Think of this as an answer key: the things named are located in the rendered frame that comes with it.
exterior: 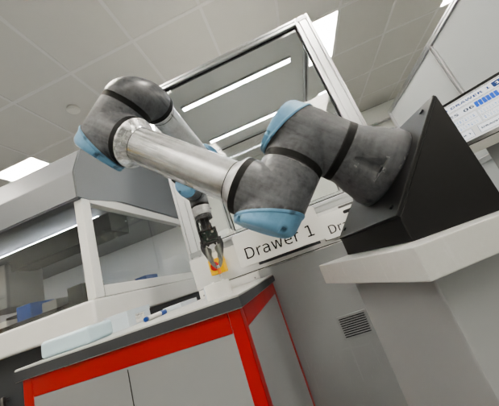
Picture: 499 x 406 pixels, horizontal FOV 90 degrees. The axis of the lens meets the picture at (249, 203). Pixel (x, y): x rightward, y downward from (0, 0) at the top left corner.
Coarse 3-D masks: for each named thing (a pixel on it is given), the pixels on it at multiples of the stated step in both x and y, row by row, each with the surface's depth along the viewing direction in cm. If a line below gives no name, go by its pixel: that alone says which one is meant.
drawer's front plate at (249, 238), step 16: (304, 224) 80; (320, 224) 79; (240, 240) 83; (256, 240) 82; (272, 240) 81; (288, 240) 80; (304, 240) 79; (240, 256) 82; (256, 256) 81; (272, 256) 80
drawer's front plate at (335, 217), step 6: (336, 210) 109; (342, 210) 109; (324, 216) 110; (330, 216) 109; (336, 216) 109; (342, 216) 108; (324, 222) 109; (330, 222) 109; (336, 222) 108; (342, 222) 108; (324, 228) 109; (330, 228) 108; (336, 228) 108; (342, 228) 107; (330, 234) 108; (336, 234) 107
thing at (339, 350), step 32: (320, 256) 109; (288, 288) 109; (320, 288) 106; (352, 288) 103; (288, 320) 106; (320, 320) 104; (352, 320) 101; (320, 352) 101; (352, 352) 99; (384, 352) 96; (320, 384) 99; (352, 384) 97; (384, 384) 94
